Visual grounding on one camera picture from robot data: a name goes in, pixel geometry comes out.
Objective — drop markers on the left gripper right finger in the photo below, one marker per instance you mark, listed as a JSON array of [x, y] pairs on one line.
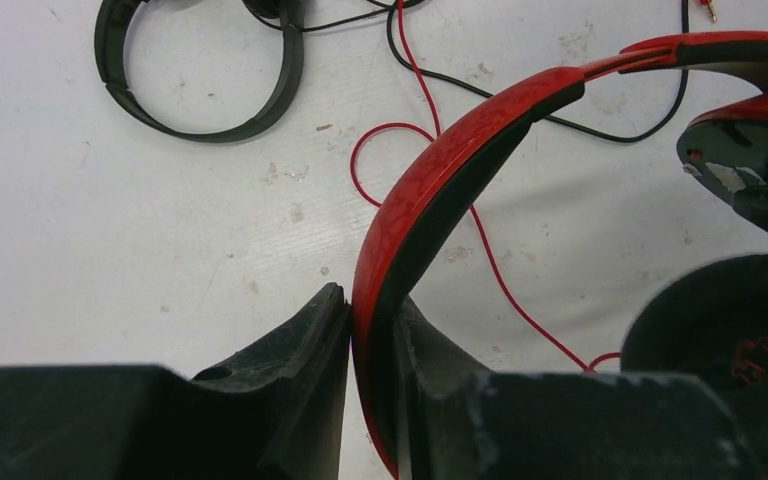
[[433, 428]]

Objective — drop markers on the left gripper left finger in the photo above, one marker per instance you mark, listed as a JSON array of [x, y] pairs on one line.
[[277, 406]]

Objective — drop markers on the red black headphones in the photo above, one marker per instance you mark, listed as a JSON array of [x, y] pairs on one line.
[[690, 400]]

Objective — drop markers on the small black headphones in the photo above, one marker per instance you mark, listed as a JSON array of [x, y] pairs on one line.
[[204, 71]]

